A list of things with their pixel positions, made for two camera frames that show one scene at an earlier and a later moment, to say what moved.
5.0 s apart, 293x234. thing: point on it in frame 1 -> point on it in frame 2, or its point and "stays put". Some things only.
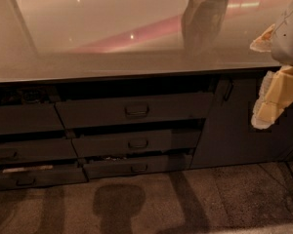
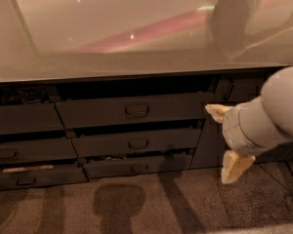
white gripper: x=289 y=38 -> x=234 y=131
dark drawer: x=142 y=109 stays put
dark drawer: x=138 y=166 stays put
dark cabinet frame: x=56 y=131 stays put
